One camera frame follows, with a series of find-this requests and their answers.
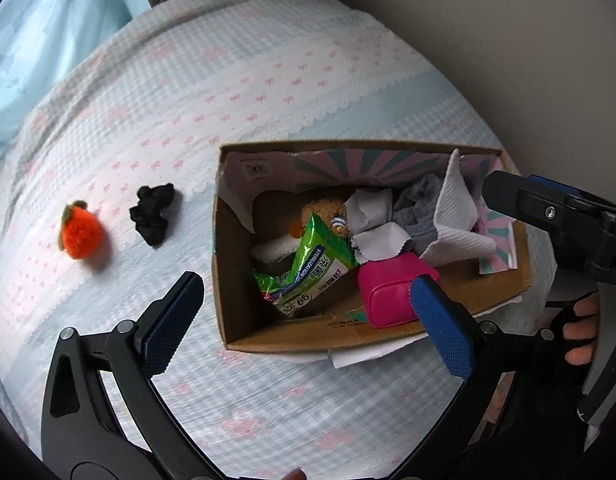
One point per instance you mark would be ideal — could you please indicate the green wet wipes packet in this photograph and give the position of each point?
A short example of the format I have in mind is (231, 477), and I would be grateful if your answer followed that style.
(313, 265)

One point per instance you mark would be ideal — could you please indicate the patterned cardboard box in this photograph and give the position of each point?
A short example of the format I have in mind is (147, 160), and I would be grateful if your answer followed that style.
(238, 285)

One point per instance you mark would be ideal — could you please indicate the orange plush fruit toy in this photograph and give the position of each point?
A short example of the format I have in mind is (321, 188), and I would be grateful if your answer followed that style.
(80, 232)

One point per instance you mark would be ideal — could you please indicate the pink zip pouch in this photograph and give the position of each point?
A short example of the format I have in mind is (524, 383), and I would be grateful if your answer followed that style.
(392, 290)

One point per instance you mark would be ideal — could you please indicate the checkered bed sheet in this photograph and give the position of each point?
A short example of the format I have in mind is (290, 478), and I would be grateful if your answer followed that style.
(198, 85)

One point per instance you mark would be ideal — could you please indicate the bear slipper toy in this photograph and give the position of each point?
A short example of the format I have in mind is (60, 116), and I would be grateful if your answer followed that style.
(320, 212)

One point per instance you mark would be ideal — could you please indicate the black scrunchie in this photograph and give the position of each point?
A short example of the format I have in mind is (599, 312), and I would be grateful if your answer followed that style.
(153, 212)

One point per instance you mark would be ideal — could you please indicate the white textured cloth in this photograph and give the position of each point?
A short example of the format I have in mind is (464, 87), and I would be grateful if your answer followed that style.
(457, 220)

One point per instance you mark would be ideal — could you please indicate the grey sock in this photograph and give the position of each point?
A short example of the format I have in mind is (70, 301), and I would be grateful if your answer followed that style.
(412, 210)

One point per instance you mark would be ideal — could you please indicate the white zigzag edged cloth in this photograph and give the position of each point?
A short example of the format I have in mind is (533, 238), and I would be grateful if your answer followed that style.
(380, 242)

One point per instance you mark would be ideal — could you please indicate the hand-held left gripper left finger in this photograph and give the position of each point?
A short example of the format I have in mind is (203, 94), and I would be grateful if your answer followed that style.
(174, 324)

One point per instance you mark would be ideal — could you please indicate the light blue hanging cloth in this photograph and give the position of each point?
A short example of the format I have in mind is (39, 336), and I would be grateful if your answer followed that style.
(43, 35)

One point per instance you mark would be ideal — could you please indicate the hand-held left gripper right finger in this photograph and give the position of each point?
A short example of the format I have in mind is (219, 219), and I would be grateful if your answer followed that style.
(440, 331)

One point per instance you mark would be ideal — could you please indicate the person's right hand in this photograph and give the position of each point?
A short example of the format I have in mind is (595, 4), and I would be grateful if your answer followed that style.
(580, 332)

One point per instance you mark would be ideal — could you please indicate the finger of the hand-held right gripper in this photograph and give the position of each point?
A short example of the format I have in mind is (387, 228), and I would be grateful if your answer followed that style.
(557, 186)
(507, 195)

